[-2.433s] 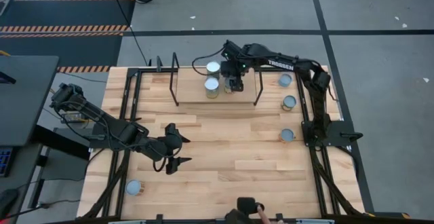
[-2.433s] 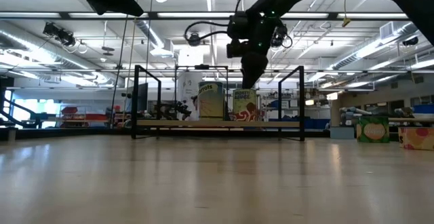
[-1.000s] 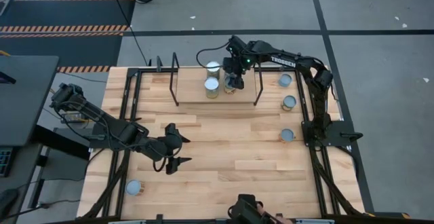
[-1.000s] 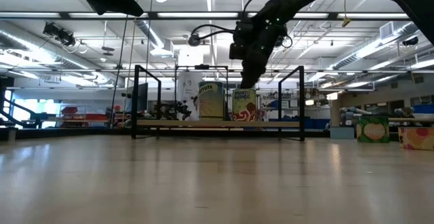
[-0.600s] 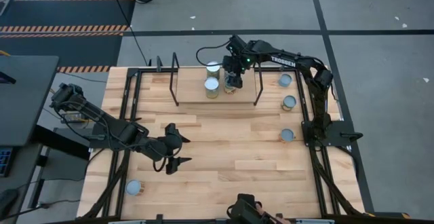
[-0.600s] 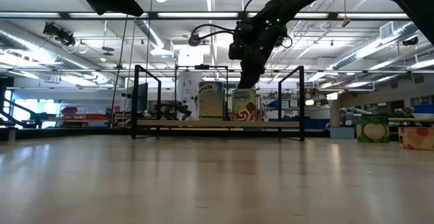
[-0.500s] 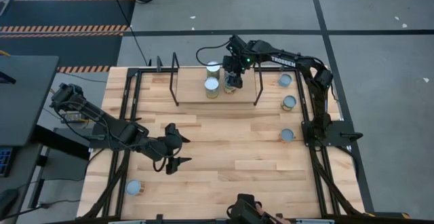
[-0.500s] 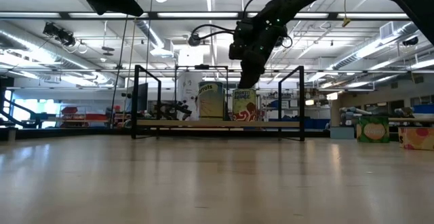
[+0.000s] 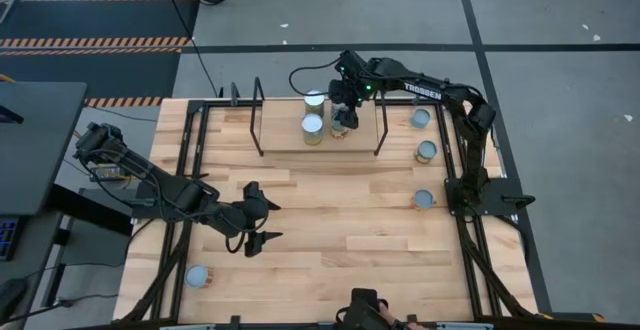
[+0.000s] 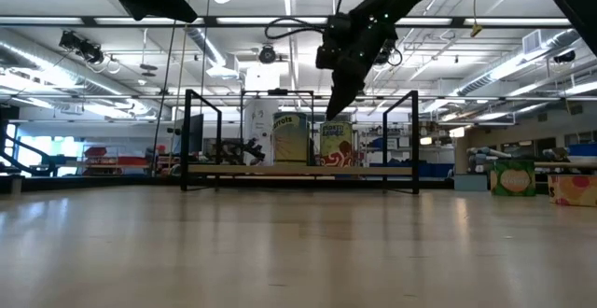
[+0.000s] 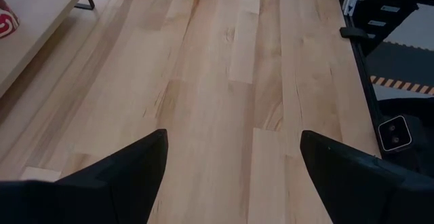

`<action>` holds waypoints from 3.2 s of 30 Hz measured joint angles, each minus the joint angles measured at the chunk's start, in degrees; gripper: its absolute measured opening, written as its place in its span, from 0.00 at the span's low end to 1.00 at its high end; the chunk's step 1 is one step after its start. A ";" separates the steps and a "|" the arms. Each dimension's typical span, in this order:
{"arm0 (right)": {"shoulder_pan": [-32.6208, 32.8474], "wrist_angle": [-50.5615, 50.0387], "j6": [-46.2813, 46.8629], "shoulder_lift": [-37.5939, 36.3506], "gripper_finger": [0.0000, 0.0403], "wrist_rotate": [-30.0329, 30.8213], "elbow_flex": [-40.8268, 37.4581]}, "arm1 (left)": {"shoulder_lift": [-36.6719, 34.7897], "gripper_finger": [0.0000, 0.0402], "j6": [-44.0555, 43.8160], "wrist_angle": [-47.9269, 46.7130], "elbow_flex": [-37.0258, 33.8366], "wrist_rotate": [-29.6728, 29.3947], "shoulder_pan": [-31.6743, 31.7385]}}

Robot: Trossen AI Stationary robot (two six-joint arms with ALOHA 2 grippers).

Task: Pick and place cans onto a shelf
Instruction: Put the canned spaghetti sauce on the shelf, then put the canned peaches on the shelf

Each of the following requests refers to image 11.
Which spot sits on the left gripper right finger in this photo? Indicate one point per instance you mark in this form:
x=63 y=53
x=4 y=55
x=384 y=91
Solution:
x=366 y=190

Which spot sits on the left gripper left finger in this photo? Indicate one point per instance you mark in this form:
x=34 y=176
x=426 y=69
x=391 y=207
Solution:
x=101 y=190

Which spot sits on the yellow and red swirl can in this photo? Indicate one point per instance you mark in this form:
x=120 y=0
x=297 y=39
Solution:
x=6 y=20

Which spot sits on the striped hazard tape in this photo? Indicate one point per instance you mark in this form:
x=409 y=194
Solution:
x=403 y=85

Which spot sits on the small two-lens camera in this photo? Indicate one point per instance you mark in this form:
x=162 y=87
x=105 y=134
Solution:
x=395 y=133

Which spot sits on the black metal rig frame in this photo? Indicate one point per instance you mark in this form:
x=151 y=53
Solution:
x=364 y=71

